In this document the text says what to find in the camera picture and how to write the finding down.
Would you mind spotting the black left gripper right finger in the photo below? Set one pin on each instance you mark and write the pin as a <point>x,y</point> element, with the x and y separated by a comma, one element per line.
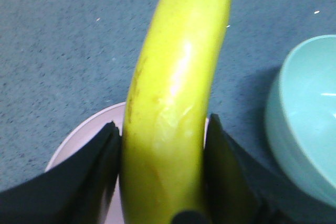
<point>242,190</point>

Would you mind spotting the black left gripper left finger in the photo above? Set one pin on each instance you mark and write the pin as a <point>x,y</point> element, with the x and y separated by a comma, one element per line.
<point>78,190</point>

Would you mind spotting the green bowl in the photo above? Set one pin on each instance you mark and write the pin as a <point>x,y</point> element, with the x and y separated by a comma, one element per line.
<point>300,117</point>

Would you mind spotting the yellow banana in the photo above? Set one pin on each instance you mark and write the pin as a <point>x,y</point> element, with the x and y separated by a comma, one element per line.
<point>162,170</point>

